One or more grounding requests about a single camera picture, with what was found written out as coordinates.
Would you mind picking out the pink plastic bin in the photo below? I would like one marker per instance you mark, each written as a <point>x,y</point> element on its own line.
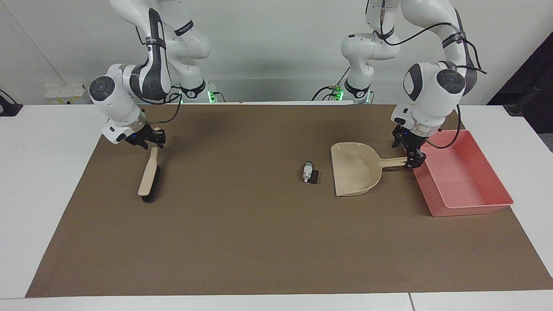
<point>462,177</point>

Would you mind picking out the black stand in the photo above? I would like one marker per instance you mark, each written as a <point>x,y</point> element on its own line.
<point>8,108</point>
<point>514,109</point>

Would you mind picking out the small dark brown electronic part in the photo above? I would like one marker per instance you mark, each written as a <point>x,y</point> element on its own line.
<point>316,176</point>

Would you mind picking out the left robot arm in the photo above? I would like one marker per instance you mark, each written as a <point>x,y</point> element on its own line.
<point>432,95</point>

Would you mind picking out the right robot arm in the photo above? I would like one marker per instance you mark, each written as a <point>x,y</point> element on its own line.
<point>151,73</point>

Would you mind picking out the beige brush with black bristles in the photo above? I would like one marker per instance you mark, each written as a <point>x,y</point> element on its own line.
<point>149,175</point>

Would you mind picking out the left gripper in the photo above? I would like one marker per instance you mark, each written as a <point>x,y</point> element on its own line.
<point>408,137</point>

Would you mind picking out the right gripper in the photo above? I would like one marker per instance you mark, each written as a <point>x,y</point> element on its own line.
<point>136,136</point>

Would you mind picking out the beige plastic dustpan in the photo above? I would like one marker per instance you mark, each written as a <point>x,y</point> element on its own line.
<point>356,168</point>

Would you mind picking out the white socket box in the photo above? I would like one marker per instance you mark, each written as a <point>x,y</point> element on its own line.
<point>67,95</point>

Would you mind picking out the small white electronic part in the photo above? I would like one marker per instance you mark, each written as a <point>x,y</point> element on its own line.
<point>307,170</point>

